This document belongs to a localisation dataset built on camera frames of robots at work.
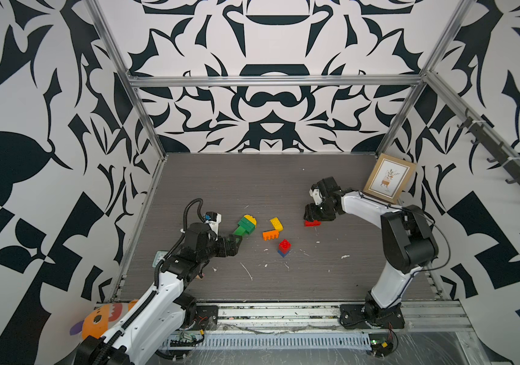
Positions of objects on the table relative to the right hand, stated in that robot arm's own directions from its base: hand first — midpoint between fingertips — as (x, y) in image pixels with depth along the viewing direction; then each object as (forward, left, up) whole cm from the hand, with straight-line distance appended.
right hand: (310, 212), depth 96 cm
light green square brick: (-8, +29, 0) cm, 30 cm away
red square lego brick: (-16, +12, +4) cm, 21 cm away
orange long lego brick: (-10, +17, -1) cm, 19 cm away
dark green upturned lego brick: (-6, +26, 0) cm, 26 cm away
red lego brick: (-5, -2, 0) cm, 5 cm away
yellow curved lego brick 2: (-5, +14, -1) cm, 15 cm away
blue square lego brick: (-16, +12, -3) cm, 21 cm away
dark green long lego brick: (-6, +26, 0) cm, 27 cm away
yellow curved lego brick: (-3, +24, +1) cm, 25 cm away
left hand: (-12, +32, +7) cm, 35 cm away
